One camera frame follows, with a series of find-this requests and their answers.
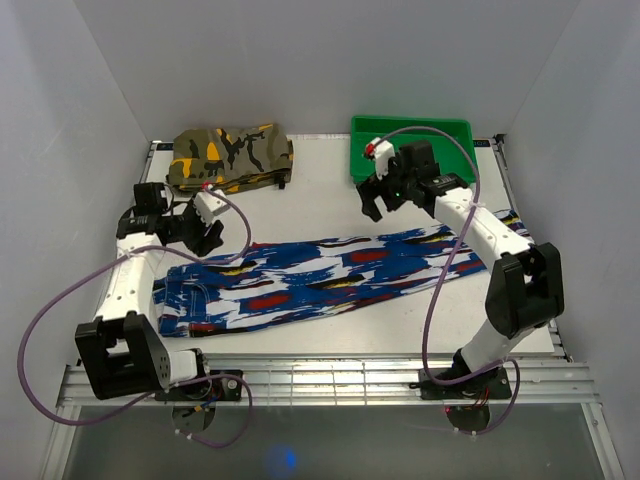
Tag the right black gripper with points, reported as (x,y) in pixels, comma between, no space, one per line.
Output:
(369,189)

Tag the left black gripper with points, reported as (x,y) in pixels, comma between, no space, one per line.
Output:
(203,245)

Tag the blue white red patterned trousers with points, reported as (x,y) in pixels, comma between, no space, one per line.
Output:
(281,283)

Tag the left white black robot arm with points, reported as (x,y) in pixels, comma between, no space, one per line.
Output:
(121,348)

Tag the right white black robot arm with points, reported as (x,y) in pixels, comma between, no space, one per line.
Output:
(526,289)

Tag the folded camouflage trousers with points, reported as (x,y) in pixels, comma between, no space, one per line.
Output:
(231,159)

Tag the green plastic tray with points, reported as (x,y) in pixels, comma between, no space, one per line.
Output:
(364,128)

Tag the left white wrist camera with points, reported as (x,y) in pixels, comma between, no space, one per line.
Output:
(209,203)

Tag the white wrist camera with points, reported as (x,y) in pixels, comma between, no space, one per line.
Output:
(379,152)
(209,203)

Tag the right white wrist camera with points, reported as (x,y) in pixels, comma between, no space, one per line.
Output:
(379,152)

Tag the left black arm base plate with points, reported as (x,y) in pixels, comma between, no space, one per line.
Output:
(224,385)

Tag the aluminium table edge rail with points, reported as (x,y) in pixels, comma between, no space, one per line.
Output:
(292,382)

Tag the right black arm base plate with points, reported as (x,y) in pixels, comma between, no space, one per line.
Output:
(493,385)

